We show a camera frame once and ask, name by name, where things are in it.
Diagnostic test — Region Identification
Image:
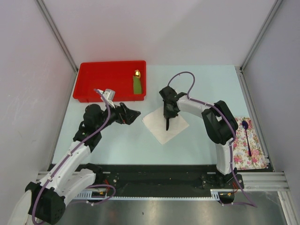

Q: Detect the floral tray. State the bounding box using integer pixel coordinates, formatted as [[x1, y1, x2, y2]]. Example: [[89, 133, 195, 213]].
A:
[[233, 117, 268, 170]]

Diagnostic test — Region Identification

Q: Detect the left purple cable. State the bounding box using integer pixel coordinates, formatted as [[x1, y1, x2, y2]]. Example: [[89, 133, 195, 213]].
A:
[[31, 88, 117, 225]]

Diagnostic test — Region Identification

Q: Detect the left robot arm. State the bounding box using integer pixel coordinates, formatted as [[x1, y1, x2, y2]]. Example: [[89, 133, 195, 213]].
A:
[[26, 103, 141, 225]]

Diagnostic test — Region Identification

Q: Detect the red plastic bin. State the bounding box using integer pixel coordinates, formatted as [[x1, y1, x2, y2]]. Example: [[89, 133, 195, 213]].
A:
[[73, 60, 147, 103]]

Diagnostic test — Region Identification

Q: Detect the aluminium frame rail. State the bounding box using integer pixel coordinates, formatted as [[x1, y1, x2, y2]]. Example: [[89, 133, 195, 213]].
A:
[[240, 172, 290, 192]]

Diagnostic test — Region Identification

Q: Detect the white cable duct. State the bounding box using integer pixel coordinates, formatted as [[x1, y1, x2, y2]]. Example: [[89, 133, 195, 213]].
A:
[[75, 189, 222, 201]]

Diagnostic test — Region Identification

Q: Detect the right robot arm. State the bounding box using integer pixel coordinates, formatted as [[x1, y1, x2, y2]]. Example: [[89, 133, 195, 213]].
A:
[[159, 86, 238, 188]]

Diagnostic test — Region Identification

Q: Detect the white paper napkin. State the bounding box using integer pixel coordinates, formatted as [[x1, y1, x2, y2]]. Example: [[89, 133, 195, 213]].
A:
[[142, 107, 189, 145]]

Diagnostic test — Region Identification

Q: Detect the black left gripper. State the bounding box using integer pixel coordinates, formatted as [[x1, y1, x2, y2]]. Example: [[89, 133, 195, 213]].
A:
[[96, 99, 140, 132]]

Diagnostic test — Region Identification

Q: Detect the black plastic knife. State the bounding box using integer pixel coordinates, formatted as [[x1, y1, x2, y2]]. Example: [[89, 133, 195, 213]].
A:
[[166, 118, 170, 131]]

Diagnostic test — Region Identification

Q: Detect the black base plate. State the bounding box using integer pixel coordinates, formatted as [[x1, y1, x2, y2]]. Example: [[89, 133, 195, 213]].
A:
[[48, 164, 244, 199]]

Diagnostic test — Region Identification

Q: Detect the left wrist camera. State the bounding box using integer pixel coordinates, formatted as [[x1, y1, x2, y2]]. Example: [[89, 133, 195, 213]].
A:
[[96, 89, 115, 101]]

